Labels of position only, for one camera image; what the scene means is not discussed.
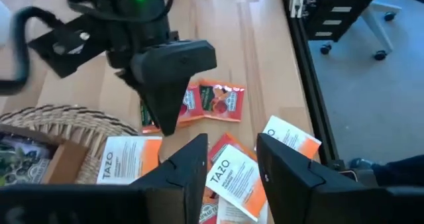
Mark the white caster-wheeled stand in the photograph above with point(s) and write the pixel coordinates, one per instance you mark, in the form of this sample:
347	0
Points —
377	28

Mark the dark blue tea packet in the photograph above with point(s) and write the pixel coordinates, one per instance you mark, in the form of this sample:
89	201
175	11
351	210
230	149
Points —
23	161

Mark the white orange Tazo tea packet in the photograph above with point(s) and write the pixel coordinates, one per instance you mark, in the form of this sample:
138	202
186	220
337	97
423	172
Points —
235	181
232	214
291	134
126	157

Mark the black table frame rail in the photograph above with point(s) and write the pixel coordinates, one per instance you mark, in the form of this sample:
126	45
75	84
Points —
311	75

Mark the black slotted equipment panel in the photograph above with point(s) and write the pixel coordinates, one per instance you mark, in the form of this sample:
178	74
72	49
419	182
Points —
331	18

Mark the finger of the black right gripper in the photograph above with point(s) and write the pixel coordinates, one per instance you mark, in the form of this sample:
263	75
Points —
169	85
132	83

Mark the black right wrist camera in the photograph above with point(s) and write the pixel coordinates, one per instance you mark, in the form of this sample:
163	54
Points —
66	41

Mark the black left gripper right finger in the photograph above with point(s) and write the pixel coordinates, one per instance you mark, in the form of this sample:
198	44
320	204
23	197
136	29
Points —
298	191

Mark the round woven straw placemat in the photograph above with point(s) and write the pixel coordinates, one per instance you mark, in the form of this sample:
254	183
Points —
66	118

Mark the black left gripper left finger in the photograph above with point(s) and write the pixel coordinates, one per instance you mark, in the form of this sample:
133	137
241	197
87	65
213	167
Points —
189	177

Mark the brown wooden tea box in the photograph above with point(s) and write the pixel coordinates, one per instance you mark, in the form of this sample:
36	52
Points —
66	164

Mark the person's leg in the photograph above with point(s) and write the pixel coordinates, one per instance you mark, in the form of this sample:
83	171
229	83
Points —
397	171

